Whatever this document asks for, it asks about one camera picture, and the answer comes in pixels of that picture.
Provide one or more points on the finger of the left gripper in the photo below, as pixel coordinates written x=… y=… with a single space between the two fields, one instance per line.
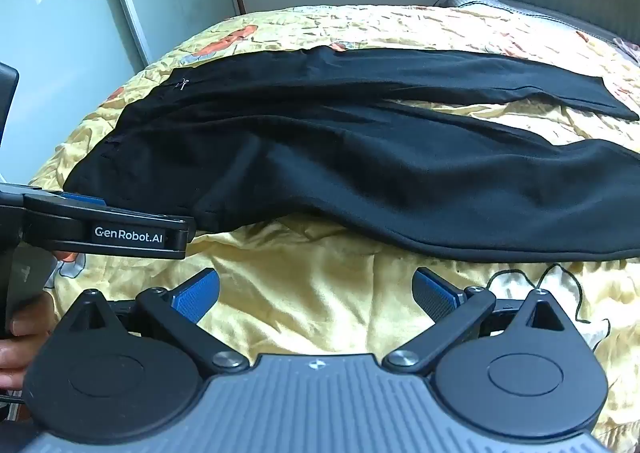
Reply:
x=57 y=223

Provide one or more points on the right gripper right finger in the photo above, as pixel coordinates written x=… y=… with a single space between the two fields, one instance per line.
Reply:
x=456 y=314

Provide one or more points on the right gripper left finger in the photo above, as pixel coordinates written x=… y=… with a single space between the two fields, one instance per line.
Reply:
x=173 y=316

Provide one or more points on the black pants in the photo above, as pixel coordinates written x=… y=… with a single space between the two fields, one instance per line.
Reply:
x=353 y=136

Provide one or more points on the person left hand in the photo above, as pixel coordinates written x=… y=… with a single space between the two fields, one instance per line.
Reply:
x=30 y=329

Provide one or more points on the yellow floral bedspread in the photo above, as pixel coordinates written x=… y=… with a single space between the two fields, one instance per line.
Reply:
x=302 y=285

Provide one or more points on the grey striped pillow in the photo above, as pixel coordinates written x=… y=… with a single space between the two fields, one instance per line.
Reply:
x=629 y=49

